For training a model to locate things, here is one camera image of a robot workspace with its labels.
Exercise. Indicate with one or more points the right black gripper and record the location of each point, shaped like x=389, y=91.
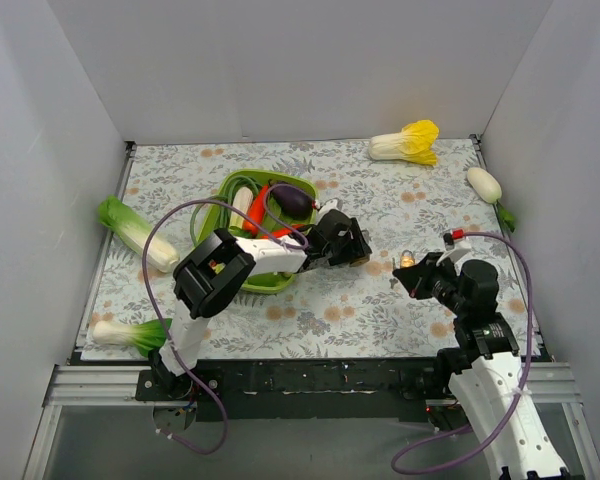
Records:
x=415, y=279

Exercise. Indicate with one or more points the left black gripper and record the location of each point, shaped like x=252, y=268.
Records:
x=355, y=242

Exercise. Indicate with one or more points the brass padlock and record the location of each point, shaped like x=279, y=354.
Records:
x=407, y=259

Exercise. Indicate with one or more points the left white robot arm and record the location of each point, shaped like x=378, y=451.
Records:
x=209, y=278

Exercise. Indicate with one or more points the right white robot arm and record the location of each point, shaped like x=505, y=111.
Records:
x=486, y=373

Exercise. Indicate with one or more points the floral table mat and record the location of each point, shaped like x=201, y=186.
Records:
x=335, y=313

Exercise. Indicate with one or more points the red toy chili pepper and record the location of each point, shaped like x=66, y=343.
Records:
x=283, y=232

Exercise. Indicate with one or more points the purple toy eggplant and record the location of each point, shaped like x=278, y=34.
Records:
x=293, y=201

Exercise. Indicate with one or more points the green plastic basket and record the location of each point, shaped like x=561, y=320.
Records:
x=274, y=283

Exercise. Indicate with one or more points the white toy daikon radish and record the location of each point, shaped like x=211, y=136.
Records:
x=489, y=190

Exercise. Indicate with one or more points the orange toy carrot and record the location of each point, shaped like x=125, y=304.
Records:
x=256, y=212

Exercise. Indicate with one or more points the white toy radish in basket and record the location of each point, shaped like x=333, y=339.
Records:
x=241, y=203

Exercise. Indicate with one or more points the yellow napa cabbage toy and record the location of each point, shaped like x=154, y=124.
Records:
x=413, y=144

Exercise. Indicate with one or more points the green toy long beans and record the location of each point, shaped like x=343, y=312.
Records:
x=206, y=218

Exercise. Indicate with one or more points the green napa cabbage toy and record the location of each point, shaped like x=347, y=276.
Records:
x=133, y=230

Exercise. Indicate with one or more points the green bok choy toy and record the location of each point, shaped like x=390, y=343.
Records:
x=144, y=337

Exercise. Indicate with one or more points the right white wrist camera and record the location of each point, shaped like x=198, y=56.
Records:
x=457, y=246

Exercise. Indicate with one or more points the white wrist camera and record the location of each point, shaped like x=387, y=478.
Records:
x=328, y=205
x=457, y=246

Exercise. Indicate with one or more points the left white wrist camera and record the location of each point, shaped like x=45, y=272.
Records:
x=328, y=205

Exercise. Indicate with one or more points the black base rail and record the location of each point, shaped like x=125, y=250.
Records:
x=405, y=389

